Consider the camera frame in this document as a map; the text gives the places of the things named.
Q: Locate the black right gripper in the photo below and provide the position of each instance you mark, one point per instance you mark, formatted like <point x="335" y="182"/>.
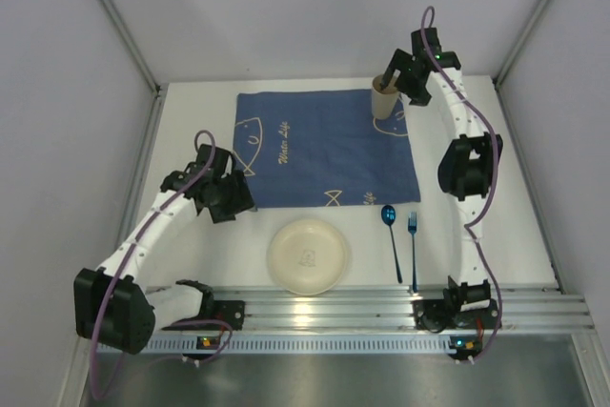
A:
<point x="403" y="70"/>

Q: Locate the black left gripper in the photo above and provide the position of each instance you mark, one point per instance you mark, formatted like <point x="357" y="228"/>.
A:
<point x="233" y="199"/>

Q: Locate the beige cup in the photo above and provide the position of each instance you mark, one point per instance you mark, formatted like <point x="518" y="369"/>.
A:
<point x="383" y="101"/>

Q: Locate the cream round plate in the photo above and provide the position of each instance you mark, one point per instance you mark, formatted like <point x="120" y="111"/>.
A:
<point x="308" y="257"/>

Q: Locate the blue cloth placemat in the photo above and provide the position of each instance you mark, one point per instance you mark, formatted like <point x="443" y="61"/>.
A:
<point x="322" y="149"/>

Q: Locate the blue metal fork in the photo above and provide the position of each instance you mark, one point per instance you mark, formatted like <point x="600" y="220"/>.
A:
<point x="412" y="229"/>

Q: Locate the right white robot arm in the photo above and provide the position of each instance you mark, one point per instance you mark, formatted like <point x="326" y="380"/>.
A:
<point x="467" y="172"/>

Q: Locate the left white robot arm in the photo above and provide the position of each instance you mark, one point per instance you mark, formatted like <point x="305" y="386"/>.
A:
<point x="112" y="305"/>

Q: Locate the dark blue spoon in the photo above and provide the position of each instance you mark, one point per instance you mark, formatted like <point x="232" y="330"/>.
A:
<point x="388" y="216"/>

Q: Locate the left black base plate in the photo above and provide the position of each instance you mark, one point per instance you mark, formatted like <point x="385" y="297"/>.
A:
<point x="228" y="311"/>

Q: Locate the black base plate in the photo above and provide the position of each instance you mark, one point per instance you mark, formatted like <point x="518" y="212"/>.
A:
<point x="228" y="311"/>
<point x="433" y="315"/>

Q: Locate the slotted grey cable duct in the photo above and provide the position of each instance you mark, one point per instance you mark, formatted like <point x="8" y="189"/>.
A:
<point x="242" y="344"/>

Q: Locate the aluminium frame rail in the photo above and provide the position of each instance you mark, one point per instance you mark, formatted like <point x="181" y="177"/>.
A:
<point x="392" y="310"/>

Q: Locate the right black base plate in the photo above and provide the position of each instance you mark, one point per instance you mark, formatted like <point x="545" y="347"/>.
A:
<point x="433" y="315"/>

